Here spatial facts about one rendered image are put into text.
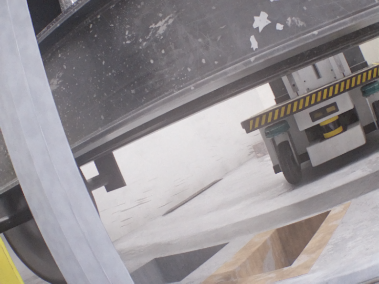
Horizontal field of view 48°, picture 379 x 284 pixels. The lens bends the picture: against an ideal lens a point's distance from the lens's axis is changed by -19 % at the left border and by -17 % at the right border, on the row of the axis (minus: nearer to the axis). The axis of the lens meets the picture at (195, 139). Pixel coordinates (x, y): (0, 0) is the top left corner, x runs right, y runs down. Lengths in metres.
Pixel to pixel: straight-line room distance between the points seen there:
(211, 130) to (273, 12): 2.84
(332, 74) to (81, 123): 1.44
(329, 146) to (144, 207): 1.27
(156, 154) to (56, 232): 2.16
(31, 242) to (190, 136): 1.82
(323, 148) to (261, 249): 0.65
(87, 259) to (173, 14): 0.44
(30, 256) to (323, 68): 1.54
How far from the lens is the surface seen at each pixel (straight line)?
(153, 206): 2.82
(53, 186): 0.82
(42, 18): 1.25
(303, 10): 0.71
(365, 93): 1.91
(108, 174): 2.00
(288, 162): 1.93
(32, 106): 0.82
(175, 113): 1.77
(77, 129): 0.98
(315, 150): 1.88
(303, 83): 2.20
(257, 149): 3.60
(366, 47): 3.78
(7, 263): 1.31
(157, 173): 2.93
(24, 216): 1.65
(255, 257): 1.31
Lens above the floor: 0.36
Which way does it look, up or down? 1 degrees down
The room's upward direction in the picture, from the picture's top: 23 degrees counter-clockwise
